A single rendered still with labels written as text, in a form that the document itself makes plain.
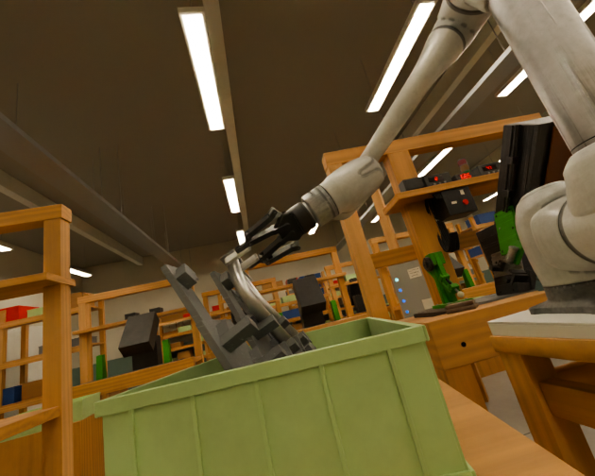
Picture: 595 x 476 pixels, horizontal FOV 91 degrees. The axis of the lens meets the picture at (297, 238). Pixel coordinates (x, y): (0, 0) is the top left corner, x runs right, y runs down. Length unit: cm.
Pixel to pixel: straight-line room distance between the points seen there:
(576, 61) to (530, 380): 64
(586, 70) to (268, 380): 71
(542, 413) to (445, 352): 29
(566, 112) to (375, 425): 62
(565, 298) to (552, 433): 29
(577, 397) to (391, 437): 52
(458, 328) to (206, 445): 87
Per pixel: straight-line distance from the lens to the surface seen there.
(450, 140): 219
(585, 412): 86
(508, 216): 166
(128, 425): 47
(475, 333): 114
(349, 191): 70
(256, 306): 65
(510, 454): 50
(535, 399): 92
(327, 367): 37
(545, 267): 85
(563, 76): 75
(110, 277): 1259
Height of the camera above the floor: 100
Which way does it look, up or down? 16 degrees up
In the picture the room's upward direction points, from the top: 14 degrees counter-clockwise
